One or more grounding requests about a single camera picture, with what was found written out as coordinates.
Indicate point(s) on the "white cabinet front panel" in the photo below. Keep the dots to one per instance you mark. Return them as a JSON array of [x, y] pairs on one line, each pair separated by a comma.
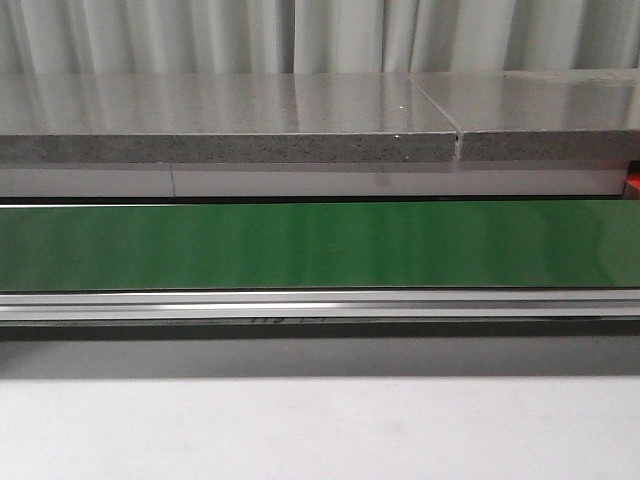
[[504, 178]]

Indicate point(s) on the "grey stone counter slab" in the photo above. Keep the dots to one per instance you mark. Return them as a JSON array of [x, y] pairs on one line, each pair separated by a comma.
[[220, 118]]

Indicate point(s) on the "green conveyor belt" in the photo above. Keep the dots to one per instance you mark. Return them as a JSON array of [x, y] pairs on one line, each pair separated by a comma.
[[503, 243]]

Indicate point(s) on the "red object at edge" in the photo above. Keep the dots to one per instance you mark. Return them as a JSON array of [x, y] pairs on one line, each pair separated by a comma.
[[632, 187]]

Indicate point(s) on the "grey pleated curtain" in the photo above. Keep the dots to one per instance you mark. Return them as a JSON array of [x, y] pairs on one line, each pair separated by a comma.
[[316, 36]]

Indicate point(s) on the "aluminium conveyor side rail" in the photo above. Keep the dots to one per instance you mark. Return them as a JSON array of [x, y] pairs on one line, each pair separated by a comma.
[[315, 307]]

